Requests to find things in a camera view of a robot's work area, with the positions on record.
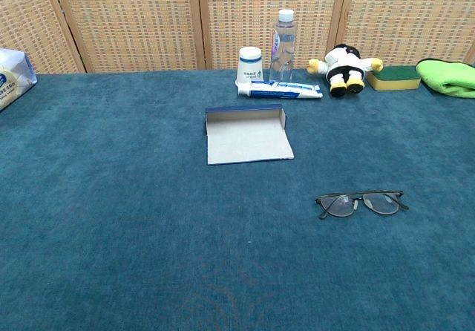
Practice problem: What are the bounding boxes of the yellow green scrub sponge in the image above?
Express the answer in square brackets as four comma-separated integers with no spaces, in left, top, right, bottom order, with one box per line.
[366,65,422,91]

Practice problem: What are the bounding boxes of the black white plush toy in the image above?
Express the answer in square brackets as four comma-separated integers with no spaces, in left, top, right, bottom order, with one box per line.
[307,43,384,99]

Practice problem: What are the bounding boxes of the white blue toothpaste tube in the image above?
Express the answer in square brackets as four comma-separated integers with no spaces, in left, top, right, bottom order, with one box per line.
[237,79,324,100]

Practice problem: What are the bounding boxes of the blue folding glasses case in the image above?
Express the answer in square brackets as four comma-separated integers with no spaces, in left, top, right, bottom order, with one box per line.
[204,104,295,166]

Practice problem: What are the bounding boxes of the black thin-framed eyeglasses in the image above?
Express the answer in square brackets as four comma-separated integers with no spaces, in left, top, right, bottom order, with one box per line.
[315,189,410,220]

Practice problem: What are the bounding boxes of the folded lime green cloth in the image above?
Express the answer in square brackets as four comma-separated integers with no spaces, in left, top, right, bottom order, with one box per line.
[415,58,475,99]

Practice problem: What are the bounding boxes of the teal table carpet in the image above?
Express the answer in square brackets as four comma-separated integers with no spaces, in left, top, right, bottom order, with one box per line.
[0,63,475,331]

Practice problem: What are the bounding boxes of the woven bamboo folding screen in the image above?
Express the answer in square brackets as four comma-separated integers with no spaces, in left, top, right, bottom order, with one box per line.
[0,0,475,75]

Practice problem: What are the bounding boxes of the white upturned paper cup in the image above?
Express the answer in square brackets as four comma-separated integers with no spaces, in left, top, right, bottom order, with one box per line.
[235,46,263,87]

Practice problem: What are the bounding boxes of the clear plastic water bottle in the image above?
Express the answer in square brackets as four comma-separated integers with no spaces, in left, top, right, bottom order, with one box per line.
[269,9,298,83]

